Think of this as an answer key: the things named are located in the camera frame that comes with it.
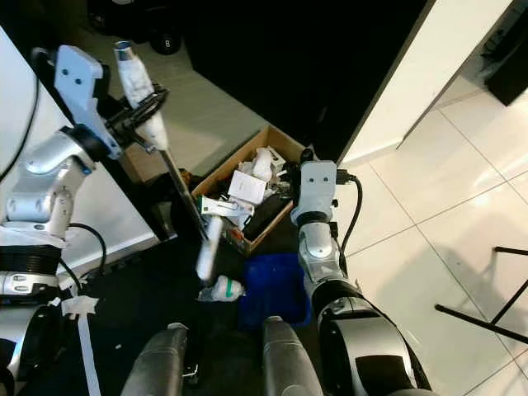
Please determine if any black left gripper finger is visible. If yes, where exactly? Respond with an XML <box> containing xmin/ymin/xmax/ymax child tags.
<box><xmin>128</xmin><ymin>101</ymin><xmax>172</xmax><ymax>142</ymax></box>
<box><xmin>132</xmin><ymin>87</ymin><xmax>171</xmax><ymax>116</ymax></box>

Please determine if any brown cardboard box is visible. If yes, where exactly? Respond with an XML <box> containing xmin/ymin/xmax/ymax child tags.
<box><xmin>188</xmin><ymin>125</ymin><xmax>308</xmax><ymax>255</ymax></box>

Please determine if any white paper card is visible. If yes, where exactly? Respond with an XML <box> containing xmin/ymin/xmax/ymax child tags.
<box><xmin>228</xmin><ymin>171</ymin><xmax>268</xmax><ymax>207</ymax></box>

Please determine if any black kettlebell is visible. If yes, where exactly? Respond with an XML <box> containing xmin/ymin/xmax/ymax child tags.
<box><xmin>147</xmin><ymin>26</ymin><xmax>184</xmax><ymax>55</ymax></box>

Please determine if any blue dustpan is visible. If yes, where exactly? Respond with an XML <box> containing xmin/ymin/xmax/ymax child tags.
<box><xmin>238</xmin><ymin>252</ymin><xmax>313</xmax><ymax>332</ymax></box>

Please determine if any crumpled white green paper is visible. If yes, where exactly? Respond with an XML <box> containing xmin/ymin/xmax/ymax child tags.
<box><xmin>198</xmin><ymin>276</ymin><xmax>246</xmax><ymax>304</ymax></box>

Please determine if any grey right robot leg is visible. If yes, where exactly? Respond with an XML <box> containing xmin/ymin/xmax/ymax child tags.
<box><xmin>262</xmin><ymin>315</ymin><xmax>327</xmax><ymax>396</ymax></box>

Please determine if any grey robot leg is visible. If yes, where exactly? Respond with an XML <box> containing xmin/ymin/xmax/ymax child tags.
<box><xmin>118</xmin><ymin>323</ymin><xmax>192</xmax><ymax>396</ymax></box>
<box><xmin>262</xmin><ymin>315</ymin><xmax>327</xmax><ymax>396</ymax></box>

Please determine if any white tape scrap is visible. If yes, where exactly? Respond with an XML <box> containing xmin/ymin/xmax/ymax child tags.
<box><xmin>60</xmin><ymin>295</ymin><xmax>101</xmax><ymax>319</ymax></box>

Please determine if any grey left robot leg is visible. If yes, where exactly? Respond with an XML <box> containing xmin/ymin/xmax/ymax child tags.
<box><xmin>118</xmin><ymin>323</ymin><xmax>192</xmax><ymax>396</ymax></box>

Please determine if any white tape strip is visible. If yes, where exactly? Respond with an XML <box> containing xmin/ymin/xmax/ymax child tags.
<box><xmin>77</xmin><ymin>317</ymin><xmax>103</xmax><ymax>396</ymax></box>

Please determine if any black box speaker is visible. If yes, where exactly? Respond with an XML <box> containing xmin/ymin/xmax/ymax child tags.
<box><xmin>480</xmin><ymin>23</ymin><xmax>528</xmax><ymax>106</ymax></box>

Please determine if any black metal stand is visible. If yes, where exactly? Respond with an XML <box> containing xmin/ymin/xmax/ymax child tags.
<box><xmin>433</xmin><ymin>245</ymin><xmax>528</xmax><ymax>346</ymax></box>

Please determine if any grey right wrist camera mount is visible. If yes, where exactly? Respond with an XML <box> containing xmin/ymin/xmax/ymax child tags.
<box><xmin>291</xmin><ymin>159</ymin><xmax>339</xmax><ymax>225</ymax></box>

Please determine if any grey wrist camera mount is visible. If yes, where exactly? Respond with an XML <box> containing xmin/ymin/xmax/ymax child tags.
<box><xmin>54</xmin><ymin>45</ymin><xmax>110</xmax><ymax>151</ymax></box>
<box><xmin>291</xmin><ymin>159</ymin><xmax>339</xmax><ymax>225</ymax></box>

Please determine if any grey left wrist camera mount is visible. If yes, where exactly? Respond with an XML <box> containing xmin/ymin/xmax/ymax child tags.
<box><xmin>54</xmin><ymin>45</ymin><xmax>110</xmax><ymax>151</ymax></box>

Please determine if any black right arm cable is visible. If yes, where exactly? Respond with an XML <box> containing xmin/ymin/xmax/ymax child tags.
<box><xmin>335</xmin><ymin>169</ymin><xmax>364</xmax><ymax>252</ymax></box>

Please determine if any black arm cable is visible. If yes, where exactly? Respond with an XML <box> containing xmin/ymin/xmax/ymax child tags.
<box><xmin>335</xmin><ymin>169</ymin><xmax>364</xmax><ymax>252</ymax></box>
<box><xmin>0</xmin><ymin>47</ymin><xmax>60</xmax><ymax>182</ymax></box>

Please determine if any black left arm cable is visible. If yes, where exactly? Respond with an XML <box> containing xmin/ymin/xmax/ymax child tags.
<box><xmin>0</xmin><ymin>47</ymin><xmax>60</xmax><ymax>182</ymax></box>

